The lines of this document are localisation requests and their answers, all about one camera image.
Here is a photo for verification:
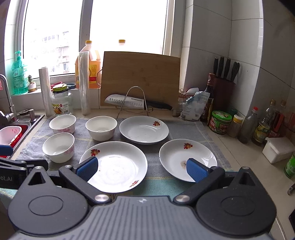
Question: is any white bowl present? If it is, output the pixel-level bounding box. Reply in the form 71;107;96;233
86;116;117;141
42;133;75;164
49;114;77;134

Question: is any white plate with fruit print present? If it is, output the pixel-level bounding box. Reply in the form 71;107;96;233
159;139;218;182

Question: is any red and white sink basket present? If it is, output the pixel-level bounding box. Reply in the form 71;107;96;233
1;123;32;153

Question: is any grey and teal checked cloth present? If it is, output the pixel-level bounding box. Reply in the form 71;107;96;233
16;118;233;198

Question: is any white plate front left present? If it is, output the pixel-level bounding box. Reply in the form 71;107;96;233
80;141;148;193

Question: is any yellow lidded spice jar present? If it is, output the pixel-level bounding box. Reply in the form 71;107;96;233
227;114;243;138

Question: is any green lidded sauce jar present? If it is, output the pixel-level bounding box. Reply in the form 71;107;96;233
209;111;232;135

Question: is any metal faucet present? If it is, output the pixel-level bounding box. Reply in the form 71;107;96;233
0;74;18;129

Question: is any dark soy sauce bottle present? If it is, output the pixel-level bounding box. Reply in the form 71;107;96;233
200;73;215;124

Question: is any red capped clear bottle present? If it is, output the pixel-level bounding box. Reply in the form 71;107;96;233
237;107;258;144

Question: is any white plastic food bag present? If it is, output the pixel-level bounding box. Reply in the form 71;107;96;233
180;88;210;121

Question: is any yellow labelled oil bottle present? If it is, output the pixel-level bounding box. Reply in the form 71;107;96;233
251;99;276;145

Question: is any short plastic wrap roll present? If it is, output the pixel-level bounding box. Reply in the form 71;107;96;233
39;67;54;117

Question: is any white plate back centre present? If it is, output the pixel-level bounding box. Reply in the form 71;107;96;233
119;116;169;145

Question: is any white plastic box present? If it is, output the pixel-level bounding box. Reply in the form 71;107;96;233
262;137;294;164

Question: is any glass jar with label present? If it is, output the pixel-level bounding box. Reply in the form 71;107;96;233
51;83;73;116

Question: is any green bottle at right edge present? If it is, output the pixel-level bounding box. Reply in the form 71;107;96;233
284;152;295;179

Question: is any small potted plant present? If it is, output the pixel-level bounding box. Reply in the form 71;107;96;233
28;75;37;92

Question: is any dark red knife block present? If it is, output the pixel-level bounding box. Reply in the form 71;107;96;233
213;56;240;111

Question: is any green dish soap bottle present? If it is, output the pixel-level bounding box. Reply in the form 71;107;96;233
11;51;29;95

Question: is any orange oil jug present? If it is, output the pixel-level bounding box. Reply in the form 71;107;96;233
81;40;102;89

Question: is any bamboo cutting board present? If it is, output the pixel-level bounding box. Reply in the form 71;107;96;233
100;52;181;108

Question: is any tall plastic wrap roll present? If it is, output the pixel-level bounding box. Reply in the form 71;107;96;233
79;51;91;116

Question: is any metal wire rack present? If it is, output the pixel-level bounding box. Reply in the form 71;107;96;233
116;85;149;119

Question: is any cleaver knife with black handle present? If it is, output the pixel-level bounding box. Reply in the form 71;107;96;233
104;94;173;111

